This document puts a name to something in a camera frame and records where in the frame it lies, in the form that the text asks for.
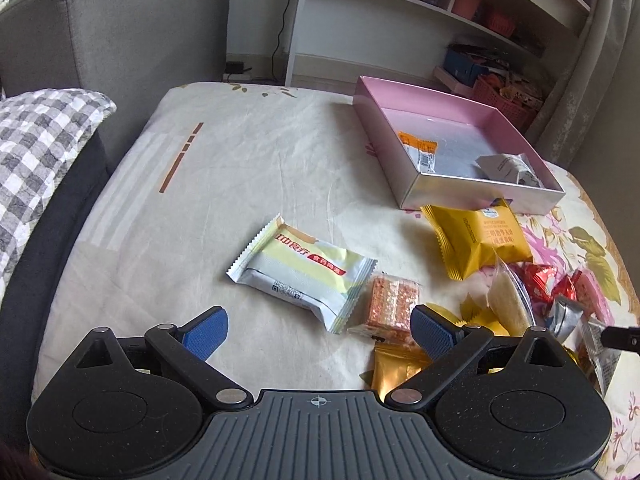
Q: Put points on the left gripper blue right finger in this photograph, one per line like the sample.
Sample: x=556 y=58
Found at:
x=432 y=332

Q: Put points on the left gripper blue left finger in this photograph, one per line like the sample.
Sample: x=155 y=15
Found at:
x=201 y=336

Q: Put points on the gold foil snack packet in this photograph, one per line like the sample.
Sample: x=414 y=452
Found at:
x=392 y=366

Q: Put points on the clear-wrapped pink wafer block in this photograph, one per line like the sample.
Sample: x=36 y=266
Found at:
x=383 y=312

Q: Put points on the clear rice cracker packet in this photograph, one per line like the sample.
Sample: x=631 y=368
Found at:
x=508 y=299

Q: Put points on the yellow egg-yolk pastry packet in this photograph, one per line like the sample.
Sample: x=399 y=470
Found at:
x=469 y=240

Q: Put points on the red candy wrapper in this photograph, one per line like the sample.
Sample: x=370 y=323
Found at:
x=565 y=287
x=539 y=280

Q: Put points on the white yellow wafer packet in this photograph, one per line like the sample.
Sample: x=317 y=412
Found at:
x=300 y=269

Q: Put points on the silver foil snack packet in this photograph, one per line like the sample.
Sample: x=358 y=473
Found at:
x=563 y=317

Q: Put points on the floral table cloth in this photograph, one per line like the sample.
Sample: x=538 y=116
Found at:
x=282 y=398

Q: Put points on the orange white small packet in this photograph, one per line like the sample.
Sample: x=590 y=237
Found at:
x=421 y=152

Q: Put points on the pink cardboard box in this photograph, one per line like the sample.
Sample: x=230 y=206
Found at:
x=464 y=130

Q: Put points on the white crumpled tea packet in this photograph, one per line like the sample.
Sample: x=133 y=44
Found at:
x=509 y=168

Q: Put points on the lace curtain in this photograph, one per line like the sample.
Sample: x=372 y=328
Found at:
x=560 y=128

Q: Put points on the large pink storage basket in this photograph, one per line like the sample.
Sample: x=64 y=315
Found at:
x=518 y=115

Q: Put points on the grey checked pillow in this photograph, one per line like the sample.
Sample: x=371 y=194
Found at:
x=42 y=134

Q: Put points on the blue storage bin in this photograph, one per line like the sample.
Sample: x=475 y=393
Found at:
x=463 y=67

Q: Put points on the white bookshelf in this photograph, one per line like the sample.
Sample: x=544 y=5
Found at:
x=333 y=42

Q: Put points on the grey sofa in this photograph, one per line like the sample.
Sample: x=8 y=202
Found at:
x=133 y=51

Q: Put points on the red small basket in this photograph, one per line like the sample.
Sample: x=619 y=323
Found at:
x=500 y=23

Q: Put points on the power strip with cable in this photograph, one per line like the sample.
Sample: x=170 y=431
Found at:
x=259 y=33

